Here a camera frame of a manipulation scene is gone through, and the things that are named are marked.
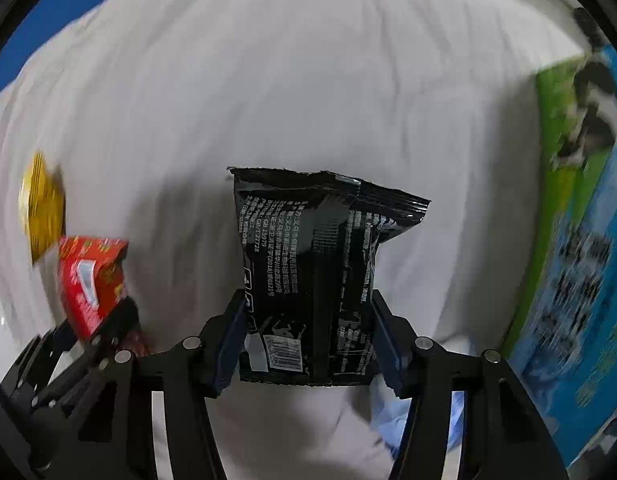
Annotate light blue cloth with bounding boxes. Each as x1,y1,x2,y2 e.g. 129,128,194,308
371,385,465,463

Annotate blue green cow-print carton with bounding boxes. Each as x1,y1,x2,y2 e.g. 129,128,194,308
499,45,617,471

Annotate white bed sheet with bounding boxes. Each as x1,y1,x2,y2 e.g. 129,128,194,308
0,0,597,480

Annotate yellow snack packet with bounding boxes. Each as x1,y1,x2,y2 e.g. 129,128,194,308
17,150,66,267

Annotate blue board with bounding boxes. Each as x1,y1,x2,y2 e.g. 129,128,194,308
0,0,130,106

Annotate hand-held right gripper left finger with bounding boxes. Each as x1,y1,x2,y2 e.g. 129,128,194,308
63,289,249,480

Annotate red snack packet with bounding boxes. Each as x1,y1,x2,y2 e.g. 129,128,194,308
57,236,152,358

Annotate black snack packet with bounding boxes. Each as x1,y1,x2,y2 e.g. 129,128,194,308
227,166,432,388

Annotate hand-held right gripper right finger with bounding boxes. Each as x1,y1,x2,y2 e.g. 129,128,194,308
371,290,570,480

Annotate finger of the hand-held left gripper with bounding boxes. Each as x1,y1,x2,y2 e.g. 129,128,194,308
0,319,86,401
32,298,145,413

